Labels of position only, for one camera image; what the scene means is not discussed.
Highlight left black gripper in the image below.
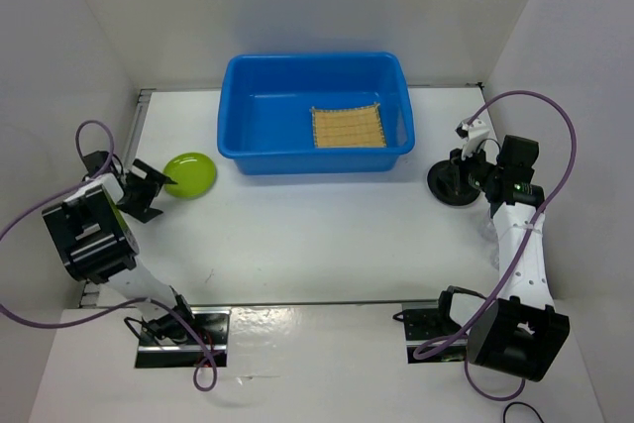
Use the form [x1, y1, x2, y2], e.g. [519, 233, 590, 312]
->
[116, 159, 174, 223]

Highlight black plastic plate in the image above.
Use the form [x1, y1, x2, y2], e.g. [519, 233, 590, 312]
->
[427, 159, 480, 207]

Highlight green plastic plate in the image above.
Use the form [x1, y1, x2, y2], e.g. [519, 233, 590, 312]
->
[163, 152, 217, 199]

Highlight woven bamboo mat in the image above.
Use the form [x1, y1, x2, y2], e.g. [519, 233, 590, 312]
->
[311, 103, 387, 149]

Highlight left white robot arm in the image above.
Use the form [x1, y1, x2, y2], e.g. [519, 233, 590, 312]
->
[42, 159, 197, 345]

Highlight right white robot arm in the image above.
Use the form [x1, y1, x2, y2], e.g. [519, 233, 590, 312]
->
[434, 136, 570, 381]

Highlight blue plastic bin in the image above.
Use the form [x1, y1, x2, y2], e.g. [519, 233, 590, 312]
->
[217, 52, 416, 175]

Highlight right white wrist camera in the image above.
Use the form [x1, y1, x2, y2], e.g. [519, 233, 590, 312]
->
[456, 119, 490, 160]

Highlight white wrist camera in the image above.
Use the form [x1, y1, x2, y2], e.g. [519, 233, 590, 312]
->
[95, 173, 125, 204]
[456, 119, 490, 160]

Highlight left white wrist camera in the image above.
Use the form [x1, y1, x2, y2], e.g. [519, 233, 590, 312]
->
[95, 173, 125, 204]

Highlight aluminium frame rail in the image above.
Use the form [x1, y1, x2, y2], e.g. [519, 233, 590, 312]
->
[75, 88, 156, 299]

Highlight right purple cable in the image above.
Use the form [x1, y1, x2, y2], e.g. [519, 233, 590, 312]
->
[412, 90, 579, 401]

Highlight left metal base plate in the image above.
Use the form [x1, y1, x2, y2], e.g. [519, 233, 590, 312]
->
[124, 307, 231, 370]

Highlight metal base plate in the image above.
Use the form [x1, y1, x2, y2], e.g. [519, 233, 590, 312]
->
[124, 307, 231, 370]
[392, 300, 467, 365]

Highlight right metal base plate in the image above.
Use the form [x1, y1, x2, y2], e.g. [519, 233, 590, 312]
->
[392, 300, 467, 365]

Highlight black cable loop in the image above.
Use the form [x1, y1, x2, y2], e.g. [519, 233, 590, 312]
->
[503, 400, 545, 423]

